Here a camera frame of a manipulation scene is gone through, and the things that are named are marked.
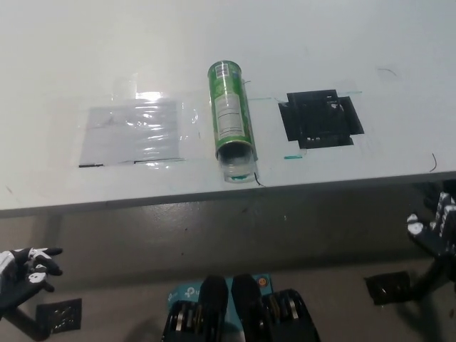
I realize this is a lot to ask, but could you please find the clear plastic film sheet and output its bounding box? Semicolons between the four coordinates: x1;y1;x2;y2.
73;71;201;169

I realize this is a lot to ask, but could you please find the clear plastic chips tray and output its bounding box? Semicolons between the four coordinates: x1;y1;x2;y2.
216;141;258;185

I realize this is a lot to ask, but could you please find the green chips can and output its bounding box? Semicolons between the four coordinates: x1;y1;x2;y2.
207;60;257;160

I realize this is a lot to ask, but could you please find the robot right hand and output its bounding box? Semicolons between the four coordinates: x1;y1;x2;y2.
405;191;456;257

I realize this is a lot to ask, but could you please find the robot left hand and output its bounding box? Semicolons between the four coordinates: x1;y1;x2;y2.
0;247;64;312

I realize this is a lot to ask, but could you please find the black tape square patch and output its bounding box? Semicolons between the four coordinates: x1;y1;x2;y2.
277;89;366;150

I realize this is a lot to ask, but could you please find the black table leg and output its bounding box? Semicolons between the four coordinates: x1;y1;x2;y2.
409;254;456;304
13;305;50;342

